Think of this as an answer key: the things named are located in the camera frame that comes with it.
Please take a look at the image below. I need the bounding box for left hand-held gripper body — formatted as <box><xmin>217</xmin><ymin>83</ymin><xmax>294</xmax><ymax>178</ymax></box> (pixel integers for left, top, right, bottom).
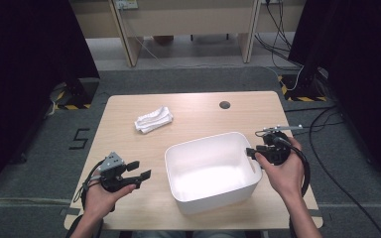
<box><xmin>97</xmin><ymin>151</ymin><xmax>144</xmax><ymax>193</ymax></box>

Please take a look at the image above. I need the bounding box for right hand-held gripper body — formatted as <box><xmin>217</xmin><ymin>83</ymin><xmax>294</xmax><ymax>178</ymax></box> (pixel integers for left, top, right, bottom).
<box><xmin>254</xmin><ymin>124</ymin><xmax>304</xmax><ymax>167</ymax></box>

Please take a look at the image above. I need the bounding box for white plastic bin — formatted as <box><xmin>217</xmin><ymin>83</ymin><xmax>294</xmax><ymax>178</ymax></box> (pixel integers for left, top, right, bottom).
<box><xmin>164</xmin><ymin>131</ymin><xmax>263</xmax><ymax>215</ymax></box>

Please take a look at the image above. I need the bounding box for white cloth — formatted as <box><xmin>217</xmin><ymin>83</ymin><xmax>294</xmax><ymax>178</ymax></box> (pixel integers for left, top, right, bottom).
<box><xmin>134</xmin><ymin>105</ymin><xmax>175</xmax><ymax>135</ymax></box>

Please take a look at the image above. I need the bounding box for person's left hand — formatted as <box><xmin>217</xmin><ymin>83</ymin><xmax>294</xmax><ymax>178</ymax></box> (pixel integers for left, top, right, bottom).
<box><xmin>83</xmin><ymin>182</ymin><xmax>137</xmax><ymax>220</ymax></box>

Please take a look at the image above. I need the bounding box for person's right hand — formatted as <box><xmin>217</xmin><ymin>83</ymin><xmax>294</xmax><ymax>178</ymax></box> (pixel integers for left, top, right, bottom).
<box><xmin>255</xmin><ymin>137</ymin><xmax>307</xmax><ymax>201</ymax></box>

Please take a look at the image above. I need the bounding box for grey tape strip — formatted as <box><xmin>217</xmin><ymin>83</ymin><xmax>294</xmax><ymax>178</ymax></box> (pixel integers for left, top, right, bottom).
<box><xmin>60</xmin><ymin>207</ymin><xmax>81</xmax><ymax>217</ymax></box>
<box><xmin>310</xmin><ymin>208</ymin><xmax>331</xmax><ymax>222</ymax></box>

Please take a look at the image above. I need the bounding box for striped black stand base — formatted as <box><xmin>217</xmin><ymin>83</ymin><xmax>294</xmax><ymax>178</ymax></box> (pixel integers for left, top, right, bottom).
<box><xmin>277</xmin><ymin>72</ymin><xmax>328</xmax><ymax>103</ymax></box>
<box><xmin>54</xmin><ymin>77</ymin><xmax>100</xmax><ymax>111</ymax></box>

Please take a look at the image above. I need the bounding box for dark curtain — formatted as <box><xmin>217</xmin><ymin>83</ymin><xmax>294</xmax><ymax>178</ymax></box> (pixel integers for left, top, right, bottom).
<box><xmin>287</xmin><ymin>0</ymin><xmax>381</xmax><ymax>196</ymax></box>
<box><xmin>0</xmin><ymin>0</ymin><xmax>100</xmax><ymax>200</ymax></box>

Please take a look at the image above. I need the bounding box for beige desk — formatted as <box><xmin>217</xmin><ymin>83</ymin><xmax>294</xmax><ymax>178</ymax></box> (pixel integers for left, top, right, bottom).
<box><xmin>108</xmin><ymin>0</ymin><xmax>262</xmax><ymax>68</ymax></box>

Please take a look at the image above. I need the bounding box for long black floor cable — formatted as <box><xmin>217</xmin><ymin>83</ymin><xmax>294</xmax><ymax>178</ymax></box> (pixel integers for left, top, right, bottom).
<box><xmin>309</xmin><ymin>105</ymin><xmax>381</xmax><ymax>238</ymax></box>

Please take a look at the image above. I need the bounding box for black cable bundle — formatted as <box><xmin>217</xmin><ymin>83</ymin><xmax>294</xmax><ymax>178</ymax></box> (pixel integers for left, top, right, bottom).
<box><xmin>254</xmin><ymin>0</ymin><xmax>304</xmax><ymax>71</ymax></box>

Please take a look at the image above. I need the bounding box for wall power outlet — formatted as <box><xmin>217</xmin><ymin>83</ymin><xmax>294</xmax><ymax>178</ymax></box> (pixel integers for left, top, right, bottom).
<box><xmin>114</xmin><ymin>0</ymin><xmax>139</xmax><ymax>10</ymax></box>

